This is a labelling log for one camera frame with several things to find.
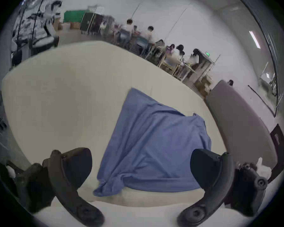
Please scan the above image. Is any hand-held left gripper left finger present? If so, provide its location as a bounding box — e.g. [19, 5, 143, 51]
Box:
[15, 147, 105, 227]

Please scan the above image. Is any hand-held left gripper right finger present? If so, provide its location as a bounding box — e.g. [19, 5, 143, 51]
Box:
[177, 149, 268, 227]

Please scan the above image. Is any blue garment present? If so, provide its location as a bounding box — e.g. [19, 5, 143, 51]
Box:
[93, 87, 212, 197]

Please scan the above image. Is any bed with beige sheet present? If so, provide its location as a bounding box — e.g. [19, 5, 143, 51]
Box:
[1, 41, 228, 208]

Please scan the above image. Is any group of people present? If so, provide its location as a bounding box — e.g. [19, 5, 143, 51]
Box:
[100, 19, 202, 71]

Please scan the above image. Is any black framed panel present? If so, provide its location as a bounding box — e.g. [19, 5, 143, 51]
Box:
[80, 11, 104, 35]

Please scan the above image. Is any green board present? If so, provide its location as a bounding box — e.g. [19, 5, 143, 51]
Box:
[63, 10, 86, 23]

